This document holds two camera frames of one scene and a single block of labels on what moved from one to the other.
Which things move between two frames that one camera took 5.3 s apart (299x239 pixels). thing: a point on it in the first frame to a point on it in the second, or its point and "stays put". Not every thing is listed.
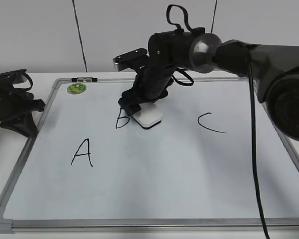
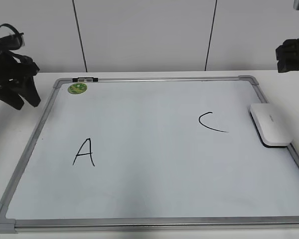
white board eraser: [149, 116] to [271, 126]
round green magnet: [76, 88] stays put
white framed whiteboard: [91, 169] stays put
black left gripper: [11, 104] to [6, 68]
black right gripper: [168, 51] to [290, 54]
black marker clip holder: [84, 79] stays put
